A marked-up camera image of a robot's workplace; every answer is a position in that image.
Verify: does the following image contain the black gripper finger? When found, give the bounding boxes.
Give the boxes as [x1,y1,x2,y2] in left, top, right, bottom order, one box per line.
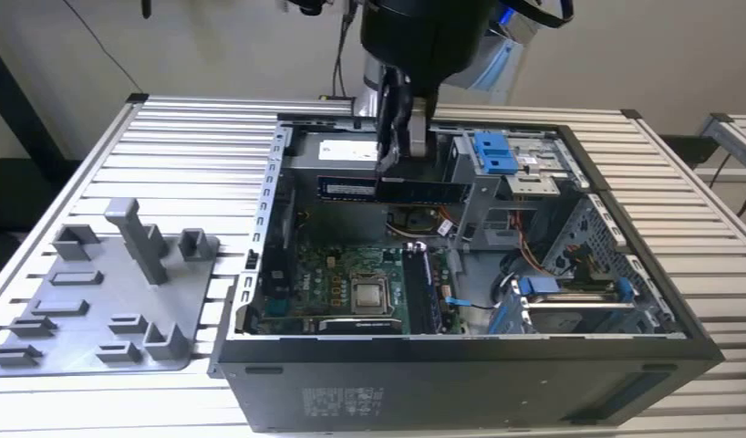
[375,66,414,180]

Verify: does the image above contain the RAM stick with blue label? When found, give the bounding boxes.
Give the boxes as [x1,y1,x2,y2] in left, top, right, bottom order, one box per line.
[315,174,474,205]

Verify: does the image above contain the blue plastic drive latch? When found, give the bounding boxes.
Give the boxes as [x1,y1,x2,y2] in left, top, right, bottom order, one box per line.
[473,130,510,157]
[486,154,519,177]

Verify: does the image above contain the grey power supply unit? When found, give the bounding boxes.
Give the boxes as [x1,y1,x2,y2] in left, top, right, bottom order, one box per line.
[283,134,398,243]

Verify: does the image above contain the grey metal drive cage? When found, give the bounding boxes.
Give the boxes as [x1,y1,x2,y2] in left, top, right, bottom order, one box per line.
[449,131,588,252]

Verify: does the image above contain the green motherboard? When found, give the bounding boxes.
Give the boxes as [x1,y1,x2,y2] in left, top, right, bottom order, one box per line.
[259,244,471,335]

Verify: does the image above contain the silver CPU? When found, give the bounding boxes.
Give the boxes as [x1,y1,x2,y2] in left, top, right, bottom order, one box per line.
[353,282,387,308]

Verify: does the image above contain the blue disk carrier with disk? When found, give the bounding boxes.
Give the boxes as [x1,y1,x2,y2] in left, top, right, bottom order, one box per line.
[493,273,654,337]

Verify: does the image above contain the black graphics card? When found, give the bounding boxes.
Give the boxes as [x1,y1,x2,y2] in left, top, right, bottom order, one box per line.
[315,317,406,335]

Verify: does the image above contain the dark furniture piece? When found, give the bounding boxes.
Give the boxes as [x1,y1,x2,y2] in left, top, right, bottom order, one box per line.
[0,157,82,256]
[661,134,721,171]

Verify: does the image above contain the grey plastic parts rack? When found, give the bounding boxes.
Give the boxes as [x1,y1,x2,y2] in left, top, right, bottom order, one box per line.
[0,197,229,378]

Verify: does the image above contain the slatted metal side table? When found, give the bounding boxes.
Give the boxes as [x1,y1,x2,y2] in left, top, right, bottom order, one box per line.
[692,111,746,183]

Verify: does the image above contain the black PC case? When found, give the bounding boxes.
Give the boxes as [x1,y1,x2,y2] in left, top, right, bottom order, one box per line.
[207,111,726,433]

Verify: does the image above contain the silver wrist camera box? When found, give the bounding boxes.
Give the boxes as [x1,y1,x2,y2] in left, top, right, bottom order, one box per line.
[407,107,435,160]

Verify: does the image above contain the thin black hanging cable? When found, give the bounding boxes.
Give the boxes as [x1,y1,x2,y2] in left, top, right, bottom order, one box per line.
[321,13,357,101]

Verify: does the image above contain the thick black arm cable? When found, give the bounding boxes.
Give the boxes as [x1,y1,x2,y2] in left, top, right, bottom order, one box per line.
[499,0,578,29]

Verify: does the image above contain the orange wire bundle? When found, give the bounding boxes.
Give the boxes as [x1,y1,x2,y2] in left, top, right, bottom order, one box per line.
[509,209,542,275]

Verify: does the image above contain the black wire with blue plug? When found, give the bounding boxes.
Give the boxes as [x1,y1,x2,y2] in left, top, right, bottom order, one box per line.
[443,295,502,312]

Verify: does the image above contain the thin black wall cable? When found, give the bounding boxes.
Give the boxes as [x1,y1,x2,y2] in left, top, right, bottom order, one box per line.
[76,0,144,95]

